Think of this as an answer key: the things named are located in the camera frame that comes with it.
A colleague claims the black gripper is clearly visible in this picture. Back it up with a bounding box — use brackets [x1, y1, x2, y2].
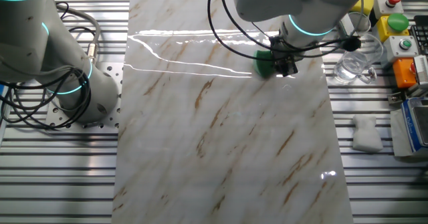
[269, 35, 302, 78]

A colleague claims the orange button box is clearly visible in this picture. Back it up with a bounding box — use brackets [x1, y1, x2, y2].
[393, 57, 418, 90]

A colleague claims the marble pattern board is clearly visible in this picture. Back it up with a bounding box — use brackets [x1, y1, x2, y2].
[112, 0, 354, 224]

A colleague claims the black keyboard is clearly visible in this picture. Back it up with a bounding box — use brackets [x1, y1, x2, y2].
[409, 15, 428, 56]

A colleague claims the small clear glass cup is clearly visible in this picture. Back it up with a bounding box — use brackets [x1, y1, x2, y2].
[346, 11, 372, 35]

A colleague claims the grey box with small green button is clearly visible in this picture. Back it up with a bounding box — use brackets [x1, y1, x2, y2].
[383, 35, 419, 64]

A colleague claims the grey cable with metal connector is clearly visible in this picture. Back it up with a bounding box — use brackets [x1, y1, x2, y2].
[55, 3, 102, 66]

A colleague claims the clear glass beaker with water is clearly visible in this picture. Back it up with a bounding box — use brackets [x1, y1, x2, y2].
[334, 33, 385, 84]

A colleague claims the white digital scale blue trim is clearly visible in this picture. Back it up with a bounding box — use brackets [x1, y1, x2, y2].
[389, 96, 428, 158]

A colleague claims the yellow sponge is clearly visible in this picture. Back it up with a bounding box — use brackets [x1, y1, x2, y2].
[350, 0, 375, 17]

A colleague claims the silver depth camera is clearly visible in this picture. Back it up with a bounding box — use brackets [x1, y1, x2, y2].
[413, 54, 428, 91]

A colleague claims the black cable bundle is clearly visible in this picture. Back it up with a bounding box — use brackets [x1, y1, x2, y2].
[0, 66, 92, 131]

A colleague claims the green scouring sponge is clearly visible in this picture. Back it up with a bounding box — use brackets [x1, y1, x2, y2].
[252, 49, 278, 79]

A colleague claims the white crumpled cloth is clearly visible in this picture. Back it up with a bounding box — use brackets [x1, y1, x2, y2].
[351, 114, 385, 154]

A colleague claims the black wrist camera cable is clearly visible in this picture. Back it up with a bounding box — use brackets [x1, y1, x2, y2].
[207, 0, 362, 63]

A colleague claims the perforated aluminium base plate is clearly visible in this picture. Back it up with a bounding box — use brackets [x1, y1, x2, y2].
[45, 62, 123, 130]

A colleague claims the red round button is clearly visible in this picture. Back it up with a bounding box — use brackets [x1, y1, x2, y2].
[372, 0, 405, 20]

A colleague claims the wrist camera on silver bracket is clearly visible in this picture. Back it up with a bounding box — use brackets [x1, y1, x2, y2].
[336, 18, 352, 40]

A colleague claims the yellow box with green button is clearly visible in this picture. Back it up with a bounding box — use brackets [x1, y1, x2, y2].
[376, 13, 411, 43]

